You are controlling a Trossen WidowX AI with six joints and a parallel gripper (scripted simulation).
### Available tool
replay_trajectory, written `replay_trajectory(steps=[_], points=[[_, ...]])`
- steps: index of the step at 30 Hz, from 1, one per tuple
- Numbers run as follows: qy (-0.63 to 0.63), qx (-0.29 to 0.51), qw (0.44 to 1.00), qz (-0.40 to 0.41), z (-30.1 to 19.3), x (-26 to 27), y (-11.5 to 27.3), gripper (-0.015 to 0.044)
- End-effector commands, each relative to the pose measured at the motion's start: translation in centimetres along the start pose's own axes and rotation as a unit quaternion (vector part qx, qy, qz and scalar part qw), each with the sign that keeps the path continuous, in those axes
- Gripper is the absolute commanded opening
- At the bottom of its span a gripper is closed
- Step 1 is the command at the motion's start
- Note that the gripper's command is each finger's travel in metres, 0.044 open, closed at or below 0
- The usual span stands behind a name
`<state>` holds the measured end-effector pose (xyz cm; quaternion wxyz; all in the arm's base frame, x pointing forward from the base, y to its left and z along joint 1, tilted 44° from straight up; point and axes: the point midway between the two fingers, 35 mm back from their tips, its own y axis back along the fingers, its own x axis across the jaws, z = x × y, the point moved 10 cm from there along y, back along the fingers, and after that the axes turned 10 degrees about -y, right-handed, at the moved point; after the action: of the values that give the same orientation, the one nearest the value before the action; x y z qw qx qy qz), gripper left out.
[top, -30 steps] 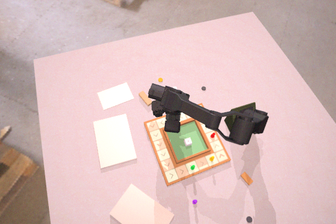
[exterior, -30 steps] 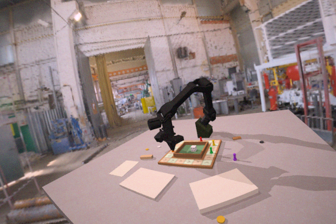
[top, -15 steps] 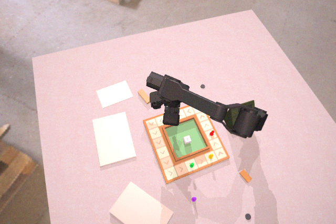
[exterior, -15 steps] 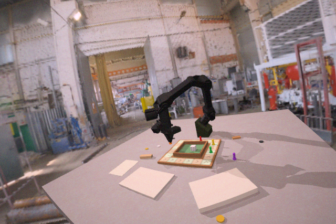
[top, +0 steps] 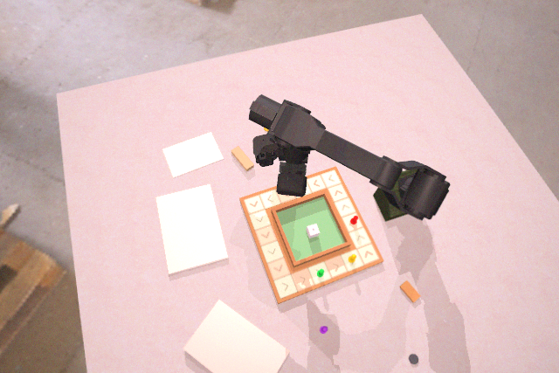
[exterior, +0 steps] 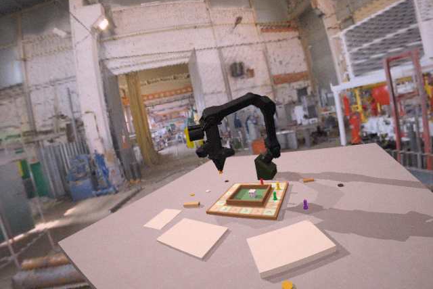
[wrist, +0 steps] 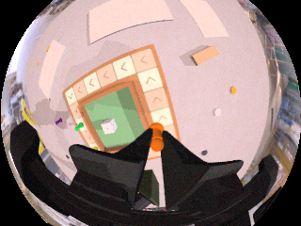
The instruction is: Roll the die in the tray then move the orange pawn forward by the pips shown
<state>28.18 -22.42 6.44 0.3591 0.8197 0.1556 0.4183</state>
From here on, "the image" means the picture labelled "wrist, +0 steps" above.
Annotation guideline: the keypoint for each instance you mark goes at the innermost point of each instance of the green game pawn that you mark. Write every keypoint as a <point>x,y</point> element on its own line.
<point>79,126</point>

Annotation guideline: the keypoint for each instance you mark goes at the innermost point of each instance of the pale pink flat slab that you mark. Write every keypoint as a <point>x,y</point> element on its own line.
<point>50,69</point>

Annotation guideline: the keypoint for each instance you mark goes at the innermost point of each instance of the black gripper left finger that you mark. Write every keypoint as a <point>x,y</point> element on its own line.
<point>125,166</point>

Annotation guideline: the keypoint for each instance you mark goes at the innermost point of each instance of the white die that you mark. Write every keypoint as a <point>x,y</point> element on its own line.
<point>109,126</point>

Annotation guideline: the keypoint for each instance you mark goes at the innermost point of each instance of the cream rectangular block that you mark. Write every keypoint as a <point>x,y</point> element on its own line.
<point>206,54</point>

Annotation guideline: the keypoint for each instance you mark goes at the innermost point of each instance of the white rectangular card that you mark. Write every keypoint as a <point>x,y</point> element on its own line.
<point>117,15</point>

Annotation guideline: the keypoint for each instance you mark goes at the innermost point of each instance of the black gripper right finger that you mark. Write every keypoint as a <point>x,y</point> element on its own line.
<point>183,172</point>

